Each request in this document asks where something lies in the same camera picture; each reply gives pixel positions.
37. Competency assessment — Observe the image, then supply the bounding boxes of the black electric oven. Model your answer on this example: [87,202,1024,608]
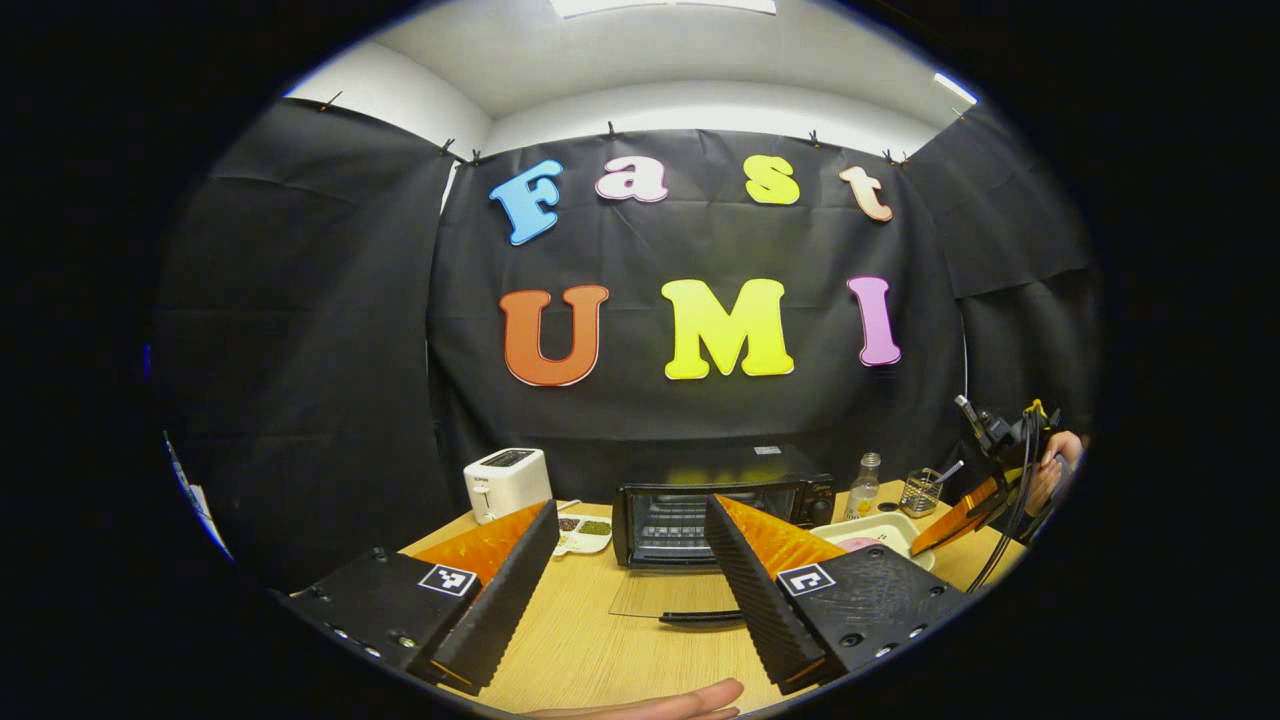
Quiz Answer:
[608,445,839,629]

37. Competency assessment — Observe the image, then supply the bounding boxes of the black backdrop cloth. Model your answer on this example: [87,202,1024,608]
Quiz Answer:
[150,95,1101,591]

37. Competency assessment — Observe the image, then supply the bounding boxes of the wire cutlery holder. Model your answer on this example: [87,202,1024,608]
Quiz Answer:
[899,467,944,518]

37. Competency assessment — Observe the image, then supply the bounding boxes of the black cable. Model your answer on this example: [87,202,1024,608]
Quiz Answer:
[965,400,1049,593]

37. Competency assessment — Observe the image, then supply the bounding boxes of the white square plate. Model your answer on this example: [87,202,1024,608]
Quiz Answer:
[810,512,936,571]

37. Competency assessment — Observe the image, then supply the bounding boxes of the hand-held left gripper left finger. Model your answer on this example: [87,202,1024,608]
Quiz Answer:
[270,498,561,698]

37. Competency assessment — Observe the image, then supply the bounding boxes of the white divided spice dish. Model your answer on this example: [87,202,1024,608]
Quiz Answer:
[553,513,614,557]

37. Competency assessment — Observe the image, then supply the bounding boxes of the clear bottle yellow label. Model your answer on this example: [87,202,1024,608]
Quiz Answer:
[845,452,883,523]

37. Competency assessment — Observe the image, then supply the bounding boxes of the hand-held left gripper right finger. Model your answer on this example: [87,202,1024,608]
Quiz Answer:
[703,493,976,696]

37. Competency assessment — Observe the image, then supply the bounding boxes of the white toaster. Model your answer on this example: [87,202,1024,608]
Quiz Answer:
[463,447,554,525]

